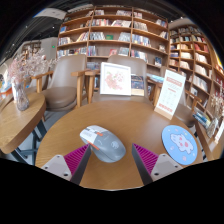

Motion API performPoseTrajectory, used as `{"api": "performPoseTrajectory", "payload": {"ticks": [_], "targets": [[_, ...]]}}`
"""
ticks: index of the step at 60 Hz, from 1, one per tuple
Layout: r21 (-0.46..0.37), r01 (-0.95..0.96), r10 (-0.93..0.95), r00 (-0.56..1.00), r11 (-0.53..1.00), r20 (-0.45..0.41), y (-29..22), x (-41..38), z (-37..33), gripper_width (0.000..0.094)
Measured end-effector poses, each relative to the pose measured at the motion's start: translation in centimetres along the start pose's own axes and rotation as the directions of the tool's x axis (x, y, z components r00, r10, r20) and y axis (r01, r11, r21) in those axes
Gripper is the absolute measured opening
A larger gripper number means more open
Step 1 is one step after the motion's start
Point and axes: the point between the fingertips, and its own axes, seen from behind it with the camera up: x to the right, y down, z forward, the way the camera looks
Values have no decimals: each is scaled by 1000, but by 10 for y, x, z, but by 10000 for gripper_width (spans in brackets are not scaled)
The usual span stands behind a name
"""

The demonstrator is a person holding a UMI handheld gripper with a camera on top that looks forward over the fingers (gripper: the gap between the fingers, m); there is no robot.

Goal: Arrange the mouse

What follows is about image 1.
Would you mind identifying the white sign on wooden base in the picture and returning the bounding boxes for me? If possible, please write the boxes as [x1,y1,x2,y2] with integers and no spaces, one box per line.
[153,69,187,121]

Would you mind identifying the round wooden side table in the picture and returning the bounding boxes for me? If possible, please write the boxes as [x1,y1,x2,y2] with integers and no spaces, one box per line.
[194,119,224,162]
[0,91,48,164]

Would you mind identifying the round blue mouse pad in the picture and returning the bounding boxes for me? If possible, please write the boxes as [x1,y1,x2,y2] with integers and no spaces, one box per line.
[161,124,199,166]

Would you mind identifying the glass vase with pink flowers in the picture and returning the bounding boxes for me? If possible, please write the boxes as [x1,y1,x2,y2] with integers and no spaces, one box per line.
[8,49,52,112]

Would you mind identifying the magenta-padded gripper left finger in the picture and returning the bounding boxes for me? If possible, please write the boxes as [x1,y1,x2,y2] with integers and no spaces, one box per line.
[40,143,92,186]

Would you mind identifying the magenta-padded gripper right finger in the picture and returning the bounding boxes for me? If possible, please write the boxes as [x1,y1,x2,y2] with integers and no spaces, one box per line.
[131,143,184,186]

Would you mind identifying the stack of books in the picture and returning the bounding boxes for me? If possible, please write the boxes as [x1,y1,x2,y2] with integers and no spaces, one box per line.
[192,107,215,130]

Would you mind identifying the white framed flower picture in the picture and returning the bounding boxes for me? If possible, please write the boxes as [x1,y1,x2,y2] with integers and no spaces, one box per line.
[99,61,132,97]

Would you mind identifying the small distant bookshelf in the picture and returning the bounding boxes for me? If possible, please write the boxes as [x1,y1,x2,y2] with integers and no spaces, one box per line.
[21,39,43,60]

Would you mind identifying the wide wooden bookshelf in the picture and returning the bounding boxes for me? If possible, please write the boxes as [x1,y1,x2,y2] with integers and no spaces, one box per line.
[55,5,170,71]

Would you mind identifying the grey computer mouse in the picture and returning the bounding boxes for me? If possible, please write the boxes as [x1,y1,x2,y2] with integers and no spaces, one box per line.
[79,124,127,164]

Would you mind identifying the light blue book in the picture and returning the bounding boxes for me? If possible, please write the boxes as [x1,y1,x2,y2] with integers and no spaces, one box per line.
[148,73,166,84]

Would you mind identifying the dark book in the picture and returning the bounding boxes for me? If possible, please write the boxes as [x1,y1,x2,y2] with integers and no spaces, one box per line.
[130,74,146,97]

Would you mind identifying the white ceiling panel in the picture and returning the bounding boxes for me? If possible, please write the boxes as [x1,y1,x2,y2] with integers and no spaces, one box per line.
[33,7,68,20]

